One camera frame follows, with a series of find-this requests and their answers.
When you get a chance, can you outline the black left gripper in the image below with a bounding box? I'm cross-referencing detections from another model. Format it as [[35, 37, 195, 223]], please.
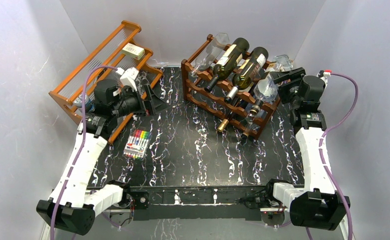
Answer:
[[112, 84, 170, 119]]

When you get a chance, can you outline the green wine bottle brown label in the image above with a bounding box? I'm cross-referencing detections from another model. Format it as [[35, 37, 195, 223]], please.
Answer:
[[224, 46, 269, 103]]

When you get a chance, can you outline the dark green wine bottle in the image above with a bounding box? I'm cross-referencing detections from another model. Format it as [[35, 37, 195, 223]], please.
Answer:
[[204, 37, 249, 93]]

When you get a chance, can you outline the clear glass bottle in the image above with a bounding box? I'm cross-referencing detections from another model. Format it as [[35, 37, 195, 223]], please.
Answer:
[[190, 32, 229, 77]]

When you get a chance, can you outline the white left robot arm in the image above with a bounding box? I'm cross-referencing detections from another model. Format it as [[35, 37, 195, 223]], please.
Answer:
[[36, 79, 167, 236]]

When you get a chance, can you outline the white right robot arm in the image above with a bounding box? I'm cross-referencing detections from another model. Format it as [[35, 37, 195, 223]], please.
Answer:
[[238, 67, 350, 231]]

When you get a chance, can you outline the clear bottle blue label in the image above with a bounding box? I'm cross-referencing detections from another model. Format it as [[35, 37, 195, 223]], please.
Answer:
[[241, 106, 267, 140]]

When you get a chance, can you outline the dark wooden wine rack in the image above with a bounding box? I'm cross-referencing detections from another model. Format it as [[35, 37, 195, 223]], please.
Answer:
[[181, 33, 280, 139]]

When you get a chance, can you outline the dark bottle gold foil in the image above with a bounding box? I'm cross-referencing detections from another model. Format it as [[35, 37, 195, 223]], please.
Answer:
[[217, 97, 248, 133]]

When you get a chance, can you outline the orange wooden shelf rack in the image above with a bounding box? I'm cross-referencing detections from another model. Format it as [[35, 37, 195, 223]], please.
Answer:
[[49, 20, 164, 145]]

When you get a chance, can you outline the colourful marker pen pack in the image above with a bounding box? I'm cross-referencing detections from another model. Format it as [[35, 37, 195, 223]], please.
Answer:
[[123, 129, 151, 160]]

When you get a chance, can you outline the cream cardboard box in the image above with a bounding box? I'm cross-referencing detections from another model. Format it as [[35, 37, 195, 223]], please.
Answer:
[[121, 43, 145, 60]]

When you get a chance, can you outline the blue white tin can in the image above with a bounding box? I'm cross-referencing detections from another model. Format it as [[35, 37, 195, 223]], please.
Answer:
[[73, 94, 93, 111]]

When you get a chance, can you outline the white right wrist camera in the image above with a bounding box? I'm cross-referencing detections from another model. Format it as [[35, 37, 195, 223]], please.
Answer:
[[317, 69, 332, 80]]

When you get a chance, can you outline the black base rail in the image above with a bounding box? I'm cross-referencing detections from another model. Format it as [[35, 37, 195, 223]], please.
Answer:
[[107, 186, 287, 227]]

